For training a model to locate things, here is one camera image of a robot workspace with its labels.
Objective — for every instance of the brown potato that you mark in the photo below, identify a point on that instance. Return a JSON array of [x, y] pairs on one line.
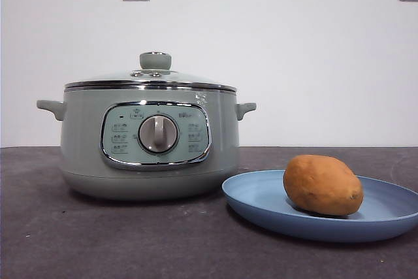
[[321, 186]]

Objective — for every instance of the glass lid with green knob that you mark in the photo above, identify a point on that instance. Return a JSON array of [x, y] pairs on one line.
[[155, 61]]

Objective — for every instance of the blue round plate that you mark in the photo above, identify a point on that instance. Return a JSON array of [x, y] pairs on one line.
[[261, 204]]

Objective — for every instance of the pale green electric steamer pot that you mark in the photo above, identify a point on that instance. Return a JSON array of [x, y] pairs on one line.
[[85, 135]]

